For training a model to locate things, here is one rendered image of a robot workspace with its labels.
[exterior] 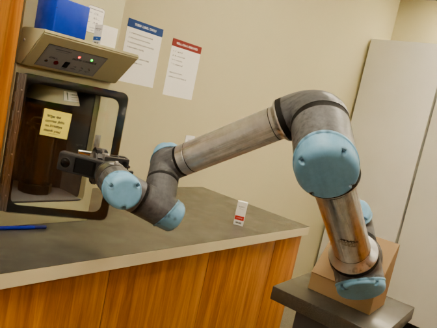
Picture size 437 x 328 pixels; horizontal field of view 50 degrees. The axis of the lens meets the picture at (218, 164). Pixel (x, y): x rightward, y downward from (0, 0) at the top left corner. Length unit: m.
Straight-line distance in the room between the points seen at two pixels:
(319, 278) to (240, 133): 0.59
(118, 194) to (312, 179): 0.39
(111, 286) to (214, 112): 1.43
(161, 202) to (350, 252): 0.43
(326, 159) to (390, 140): 3.14
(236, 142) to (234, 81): 1.72
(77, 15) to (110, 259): 0.67
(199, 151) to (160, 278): 0.64
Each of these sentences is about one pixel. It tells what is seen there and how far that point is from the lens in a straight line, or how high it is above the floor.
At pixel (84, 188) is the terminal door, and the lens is 1.46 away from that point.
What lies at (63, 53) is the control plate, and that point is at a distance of 1.39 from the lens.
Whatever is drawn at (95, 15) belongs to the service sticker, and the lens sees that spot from 1.54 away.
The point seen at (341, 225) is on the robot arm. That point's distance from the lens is 1.01.
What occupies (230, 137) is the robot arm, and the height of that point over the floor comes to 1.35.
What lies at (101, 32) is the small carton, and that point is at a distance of 1.46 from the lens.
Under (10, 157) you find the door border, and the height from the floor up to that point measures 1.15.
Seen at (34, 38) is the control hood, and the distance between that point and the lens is 1.35.
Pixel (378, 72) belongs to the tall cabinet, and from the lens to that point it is 4.08.
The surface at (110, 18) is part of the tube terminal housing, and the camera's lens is 1.57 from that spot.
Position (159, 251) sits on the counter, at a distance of 1.48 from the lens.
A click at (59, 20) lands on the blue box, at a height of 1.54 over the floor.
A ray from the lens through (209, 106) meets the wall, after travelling 2.59.
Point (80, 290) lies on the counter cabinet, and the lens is 1.39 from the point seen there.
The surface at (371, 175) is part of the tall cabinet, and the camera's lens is 4.01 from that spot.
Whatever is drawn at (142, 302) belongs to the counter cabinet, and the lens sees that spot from 1.57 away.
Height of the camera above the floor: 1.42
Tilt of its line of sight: 7 degrees down
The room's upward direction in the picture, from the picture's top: 12 degrees clockwise
